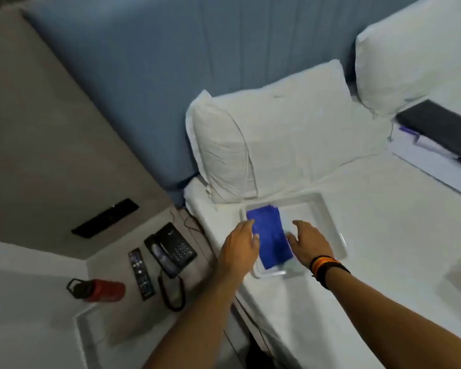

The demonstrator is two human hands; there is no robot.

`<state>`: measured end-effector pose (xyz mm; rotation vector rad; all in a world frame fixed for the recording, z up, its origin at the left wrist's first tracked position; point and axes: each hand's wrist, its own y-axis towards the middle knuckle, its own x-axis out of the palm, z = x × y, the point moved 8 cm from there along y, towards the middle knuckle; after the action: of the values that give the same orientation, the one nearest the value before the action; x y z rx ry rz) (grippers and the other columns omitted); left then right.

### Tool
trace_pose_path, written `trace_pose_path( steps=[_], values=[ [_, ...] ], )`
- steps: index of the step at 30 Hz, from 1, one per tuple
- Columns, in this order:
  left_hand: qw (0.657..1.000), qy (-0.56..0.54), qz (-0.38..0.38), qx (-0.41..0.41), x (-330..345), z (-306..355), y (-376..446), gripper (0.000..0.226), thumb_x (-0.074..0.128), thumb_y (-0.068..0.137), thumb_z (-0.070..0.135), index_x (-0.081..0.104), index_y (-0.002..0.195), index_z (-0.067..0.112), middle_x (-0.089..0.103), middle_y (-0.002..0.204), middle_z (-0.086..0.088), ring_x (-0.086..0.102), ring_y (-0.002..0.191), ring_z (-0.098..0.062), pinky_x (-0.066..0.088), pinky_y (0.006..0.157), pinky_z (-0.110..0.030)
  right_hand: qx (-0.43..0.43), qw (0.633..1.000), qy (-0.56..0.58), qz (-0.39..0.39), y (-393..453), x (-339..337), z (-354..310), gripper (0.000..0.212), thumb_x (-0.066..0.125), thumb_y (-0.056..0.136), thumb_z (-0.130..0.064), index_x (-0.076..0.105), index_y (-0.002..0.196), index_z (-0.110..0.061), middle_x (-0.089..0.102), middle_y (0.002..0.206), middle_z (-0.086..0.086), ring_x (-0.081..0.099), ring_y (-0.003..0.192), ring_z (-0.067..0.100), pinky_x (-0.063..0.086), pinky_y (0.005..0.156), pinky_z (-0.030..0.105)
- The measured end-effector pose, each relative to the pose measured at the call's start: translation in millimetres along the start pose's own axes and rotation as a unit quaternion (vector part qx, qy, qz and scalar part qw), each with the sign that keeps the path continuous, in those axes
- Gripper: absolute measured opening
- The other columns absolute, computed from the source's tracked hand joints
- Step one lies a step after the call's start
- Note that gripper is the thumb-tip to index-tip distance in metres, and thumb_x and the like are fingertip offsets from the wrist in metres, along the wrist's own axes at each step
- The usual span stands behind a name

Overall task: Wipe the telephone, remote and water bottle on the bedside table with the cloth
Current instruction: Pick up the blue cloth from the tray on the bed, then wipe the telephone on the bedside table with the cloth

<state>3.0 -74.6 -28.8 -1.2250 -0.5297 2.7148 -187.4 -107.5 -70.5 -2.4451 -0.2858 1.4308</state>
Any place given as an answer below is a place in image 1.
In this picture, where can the person's left hand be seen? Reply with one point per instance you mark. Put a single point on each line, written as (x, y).
(236, 251)

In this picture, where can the person's right hand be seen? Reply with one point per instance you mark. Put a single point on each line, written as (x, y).
(313, 245)

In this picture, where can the blue microfibre cloth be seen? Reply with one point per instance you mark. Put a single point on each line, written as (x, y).
(271, 236)

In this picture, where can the black desk telephone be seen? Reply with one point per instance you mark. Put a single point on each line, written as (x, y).
(176, 245)

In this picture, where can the black remote control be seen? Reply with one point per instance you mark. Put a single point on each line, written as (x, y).
(140, 274)

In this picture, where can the red water bottle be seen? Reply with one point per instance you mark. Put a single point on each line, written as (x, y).
(103, 290)

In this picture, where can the person's right forearm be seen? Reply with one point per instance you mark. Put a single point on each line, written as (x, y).
(388, 322)

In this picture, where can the person's left forearm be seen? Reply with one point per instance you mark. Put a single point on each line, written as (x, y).
(199, 322)

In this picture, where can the black and orange wristbands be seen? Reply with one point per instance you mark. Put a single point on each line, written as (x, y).
(326, 269)

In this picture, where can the white plastic tray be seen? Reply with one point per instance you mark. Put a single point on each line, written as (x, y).
(326, 215)

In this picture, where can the white pillow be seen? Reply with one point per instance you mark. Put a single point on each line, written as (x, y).
(411, 49)
(284, 130)

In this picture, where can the white papers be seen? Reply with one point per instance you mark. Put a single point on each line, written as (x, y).
(430, 163)

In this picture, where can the black laptop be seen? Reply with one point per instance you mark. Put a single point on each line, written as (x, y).
(441, 128)

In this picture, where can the blue padded headboard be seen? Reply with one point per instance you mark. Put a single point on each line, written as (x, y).
(157, 72)

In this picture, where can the black wall switch panel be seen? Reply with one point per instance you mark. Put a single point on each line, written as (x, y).
(103, 219)

